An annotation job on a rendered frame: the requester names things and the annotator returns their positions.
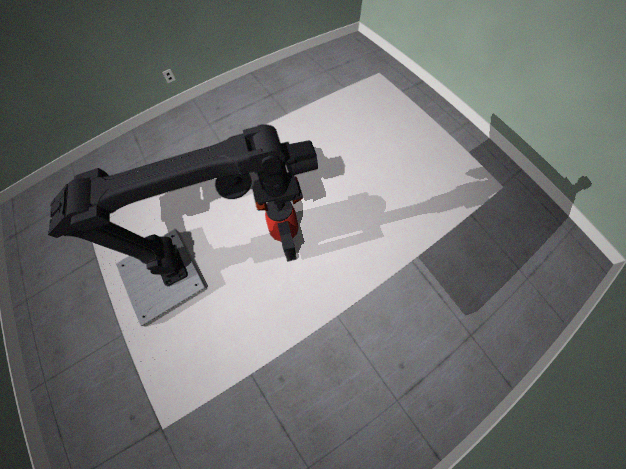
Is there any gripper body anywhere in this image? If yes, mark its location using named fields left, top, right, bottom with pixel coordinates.
left=252, top=172, right=303, bottom=206

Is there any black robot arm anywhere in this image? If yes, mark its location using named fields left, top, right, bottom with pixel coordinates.
left=48, top=124, right=318, bottom=286

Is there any black round disk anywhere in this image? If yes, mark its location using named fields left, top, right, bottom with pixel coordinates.
left=215, top=173, right=252, bottom=199

